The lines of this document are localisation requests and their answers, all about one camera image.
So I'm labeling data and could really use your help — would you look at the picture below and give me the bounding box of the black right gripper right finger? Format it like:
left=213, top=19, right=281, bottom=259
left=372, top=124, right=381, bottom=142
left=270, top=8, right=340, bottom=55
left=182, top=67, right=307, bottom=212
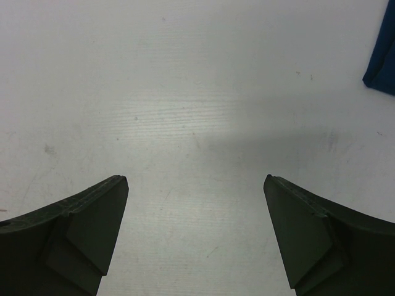
left=263, top=175, right=394, bottom=295

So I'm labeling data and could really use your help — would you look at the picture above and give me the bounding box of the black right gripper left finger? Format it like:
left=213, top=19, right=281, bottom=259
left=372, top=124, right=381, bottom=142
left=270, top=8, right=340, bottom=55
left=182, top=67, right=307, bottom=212
left=1, top=175, right=128, bottom=295

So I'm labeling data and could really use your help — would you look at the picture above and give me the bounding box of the folded navy blue t-shirt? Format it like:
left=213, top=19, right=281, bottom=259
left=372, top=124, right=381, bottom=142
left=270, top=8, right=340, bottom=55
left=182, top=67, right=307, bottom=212
left=362, top=0, right=394, bottom=96

